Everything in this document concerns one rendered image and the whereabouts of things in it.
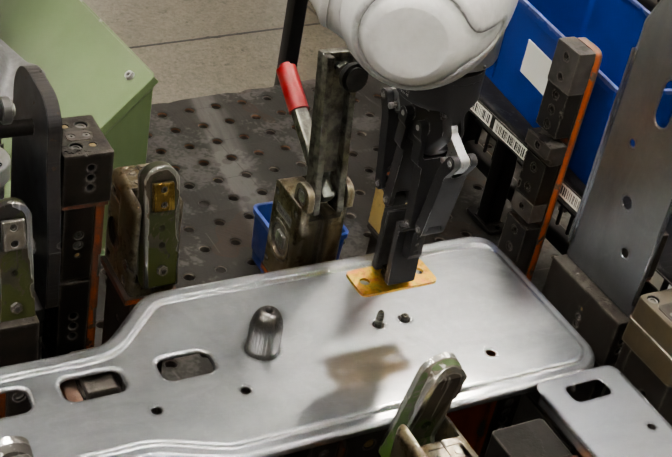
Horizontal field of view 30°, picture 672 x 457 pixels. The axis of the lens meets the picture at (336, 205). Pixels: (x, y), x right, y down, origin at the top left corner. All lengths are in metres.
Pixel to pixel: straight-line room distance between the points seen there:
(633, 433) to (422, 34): 0.53
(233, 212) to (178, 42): 1.99
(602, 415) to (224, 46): 2.77
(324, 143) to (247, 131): 0.83
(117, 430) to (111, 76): 0.69
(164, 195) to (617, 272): 0.48
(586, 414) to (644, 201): 0.23
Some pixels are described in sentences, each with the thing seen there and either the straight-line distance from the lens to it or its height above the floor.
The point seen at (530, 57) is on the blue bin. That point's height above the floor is 1.10.
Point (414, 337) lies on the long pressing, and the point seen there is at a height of 1.00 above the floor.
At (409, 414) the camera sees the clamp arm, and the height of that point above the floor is 1.06.
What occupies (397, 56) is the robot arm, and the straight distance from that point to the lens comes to 0.81.
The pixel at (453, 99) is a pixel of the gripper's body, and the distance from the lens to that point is 1.06.
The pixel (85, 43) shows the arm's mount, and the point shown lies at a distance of 1.74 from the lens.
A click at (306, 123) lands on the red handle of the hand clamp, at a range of 1.31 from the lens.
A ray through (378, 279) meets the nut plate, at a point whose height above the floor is 1.06.
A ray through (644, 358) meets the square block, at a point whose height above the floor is 1.01.
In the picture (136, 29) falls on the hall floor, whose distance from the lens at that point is 3.88.
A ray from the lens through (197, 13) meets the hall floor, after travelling 4.02.
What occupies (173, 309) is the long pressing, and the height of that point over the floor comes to 1.00.
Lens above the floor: 1.77
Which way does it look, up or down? 34 degrees down
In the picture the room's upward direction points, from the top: 11 degrees clockwise
